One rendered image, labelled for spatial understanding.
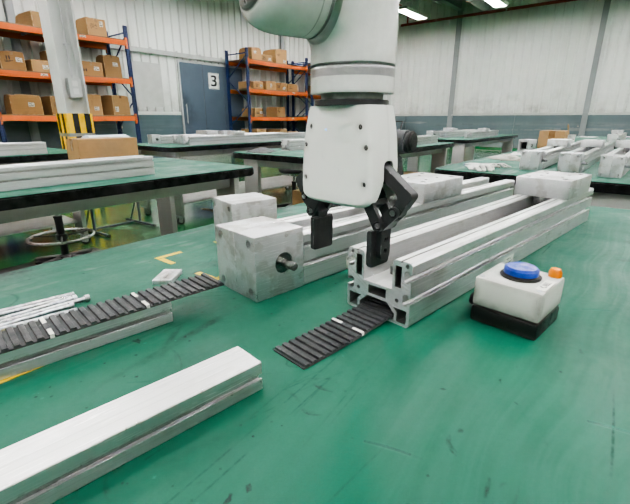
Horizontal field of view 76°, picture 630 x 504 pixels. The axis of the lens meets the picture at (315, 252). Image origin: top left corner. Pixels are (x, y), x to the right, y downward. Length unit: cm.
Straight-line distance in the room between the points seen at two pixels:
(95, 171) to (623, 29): 1483
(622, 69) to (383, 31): 1508
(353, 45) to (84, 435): 38
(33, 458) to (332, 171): 34
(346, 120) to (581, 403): 34
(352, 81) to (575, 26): 1539
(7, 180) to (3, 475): 156
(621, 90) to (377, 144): 1504
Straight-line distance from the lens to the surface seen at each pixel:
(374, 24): 41
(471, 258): 63
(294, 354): 46
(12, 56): 1025
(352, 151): 40
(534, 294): 52
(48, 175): 188
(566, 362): 52
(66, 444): 36
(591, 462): 40
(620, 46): 1551
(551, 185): 101
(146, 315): 54
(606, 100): 1543
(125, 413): 37
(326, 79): 41
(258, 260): 56
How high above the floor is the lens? 103
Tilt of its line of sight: 18 degrees down
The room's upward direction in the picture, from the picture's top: straight up
